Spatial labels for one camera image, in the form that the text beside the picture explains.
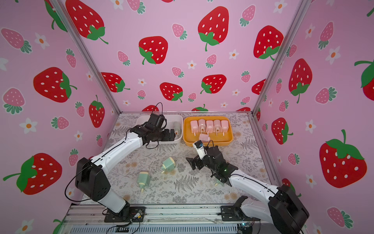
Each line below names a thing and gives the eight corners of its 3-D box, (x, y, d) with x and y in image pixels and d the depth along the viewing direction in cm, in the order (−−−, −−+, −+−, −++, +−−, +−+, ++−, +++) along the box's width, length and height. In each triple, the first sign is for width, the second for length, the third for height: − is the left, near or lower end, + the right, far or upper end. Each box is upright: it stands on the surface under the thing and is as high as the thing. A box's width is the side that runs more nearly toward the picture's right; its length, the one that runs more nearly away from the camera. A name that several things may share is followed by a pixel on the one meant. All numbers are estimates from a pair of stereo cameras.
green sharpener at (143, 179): (138, 192, 83) (134, 188, 77) (142, 176, 89) (139, 171, 84) (148, 192, 83) (145, 188, 77) (151, 176, 89) (148, 171, 84)
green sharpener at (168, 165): (163, 173, 91) (160, 167, 84) (164, 162, 95) (162, 157, 89) (174, 173, 91) (173, 167, 84) (175, 162, 95) (174, 157, 89)
